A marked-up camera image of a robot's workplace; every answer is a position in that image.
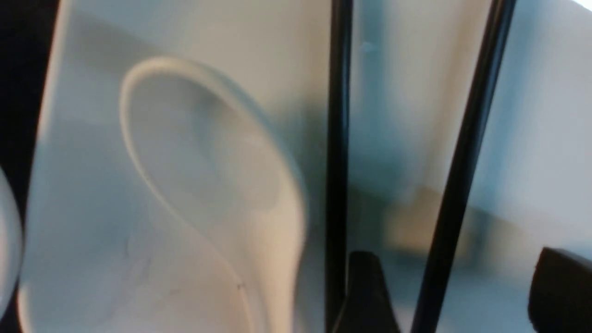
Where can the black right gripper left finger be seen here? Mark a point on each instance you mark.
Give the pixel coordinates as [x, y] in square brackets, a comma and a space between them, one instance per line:
[367, 307]

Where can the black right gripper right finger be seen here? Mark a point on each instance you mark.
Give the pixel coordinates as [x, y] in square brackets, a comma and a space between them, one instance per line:
[560, 299]

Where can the black chopstick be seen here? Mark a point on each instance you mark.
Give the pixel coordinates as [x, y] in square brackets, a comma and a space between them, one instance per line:
[463, 166]
[335, 257]

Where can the white ceramic soup spoon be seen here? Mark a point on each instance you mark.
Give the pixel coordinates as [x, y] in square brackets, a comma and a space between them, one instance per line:
[209, 155]

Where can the large white square plate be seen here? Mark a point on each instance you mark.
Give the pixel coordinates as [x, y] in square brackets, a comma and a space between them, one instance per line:
[102, 255]

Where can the black serving tray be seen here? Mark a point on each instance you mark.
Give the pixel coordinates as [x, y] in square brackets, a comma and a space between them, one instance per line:
[26, 32]

